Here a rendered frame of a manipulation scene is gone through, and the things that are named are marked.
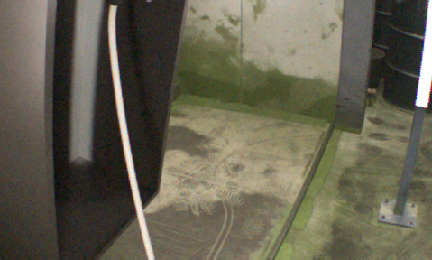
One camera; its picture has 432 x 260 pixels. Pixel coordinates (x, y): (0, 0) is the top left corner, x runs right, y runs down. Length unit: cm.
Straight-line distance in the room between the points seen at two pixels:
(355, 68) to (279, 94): 55
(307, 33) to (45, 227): 221
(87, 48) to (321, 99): 184
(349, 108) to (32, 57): 243
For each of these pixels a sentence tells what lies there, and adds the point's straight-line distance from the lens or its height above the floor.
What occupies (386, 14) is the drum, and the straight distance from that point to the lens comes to 393.
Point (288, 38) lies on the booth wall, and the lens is 297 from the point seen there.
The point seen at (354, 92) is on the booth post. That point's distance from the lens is 299.
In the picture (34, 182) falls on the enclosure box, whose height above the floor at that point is 87.
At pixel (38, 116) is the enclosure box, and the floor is 103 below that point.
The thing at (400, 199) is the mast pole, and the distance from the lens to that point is 234.
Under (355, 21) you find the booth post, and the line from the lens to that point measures 286.
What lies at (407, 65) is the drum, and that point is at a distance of 342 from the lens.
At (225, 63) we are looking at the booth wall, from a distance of 317.
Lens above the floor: 139
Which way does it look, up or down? 27 degrees down
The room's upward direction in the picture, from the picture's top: 1 degrees counter-clockwise
